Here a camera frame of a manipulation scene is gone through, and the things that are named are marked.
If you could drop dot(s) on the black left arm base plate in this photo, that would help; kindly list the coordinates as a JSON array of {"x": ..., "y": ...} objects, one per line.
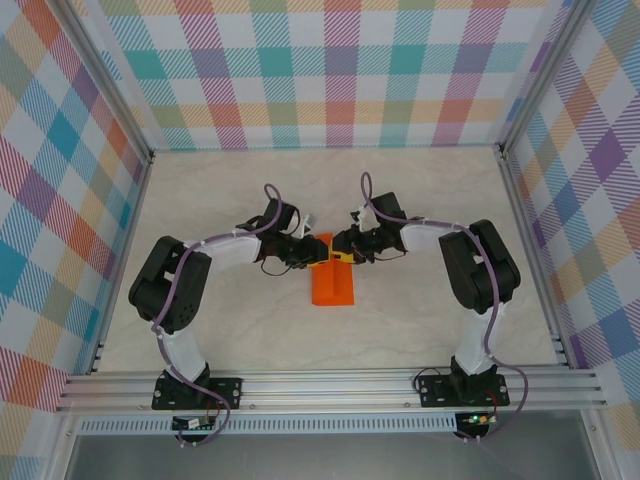
[{"x": 227, "y": 392}]

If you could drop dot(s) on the aluminium side rail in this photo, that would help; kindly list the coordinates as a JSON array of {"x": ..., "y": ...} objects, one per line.
[
  {"x": 125, "y": 260},
  {"x": 532, "y": 260}
]

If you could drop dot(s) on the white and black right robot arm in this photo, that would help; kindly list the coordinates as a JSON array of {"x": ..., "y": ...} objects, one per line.
[{"x": 480, "y": 280}]

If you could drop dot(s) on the small black circuit board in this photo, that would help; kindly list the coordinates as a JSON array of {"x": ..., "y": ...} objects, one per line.
[{"x": 190, "y": 424}]

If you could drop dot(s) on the aluminium mounting rail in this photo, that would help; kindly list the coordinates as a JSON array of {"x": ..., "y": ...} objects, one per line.
[{"x": 325, "y": 390}]

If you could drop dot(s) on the orange paper sheet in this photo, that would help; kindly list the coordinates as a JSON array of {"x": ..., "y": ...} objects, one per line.
[{"x": 325, "y": 290}]

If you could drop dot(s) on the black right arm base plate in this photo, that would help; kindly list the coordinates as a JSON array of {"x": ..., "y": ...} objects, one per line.
[{"x": 432, "y": 390}]

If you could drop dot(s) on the circuit board with green light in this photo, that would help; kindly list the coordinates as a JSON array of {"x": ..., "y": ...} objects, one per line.
[{"x": 477, "y": 419}]

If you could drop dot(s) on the aluminium frame post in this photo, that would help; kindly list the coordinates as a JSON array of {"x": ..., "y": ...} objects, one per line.
[
  {"x": 545, "y": 75},
  {"x": 107, "y": 85}
]

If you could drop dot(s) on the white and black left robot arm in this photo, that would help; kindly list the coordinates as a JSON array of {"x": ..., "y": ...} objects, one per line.
[{"x": 170, "y": 295}]

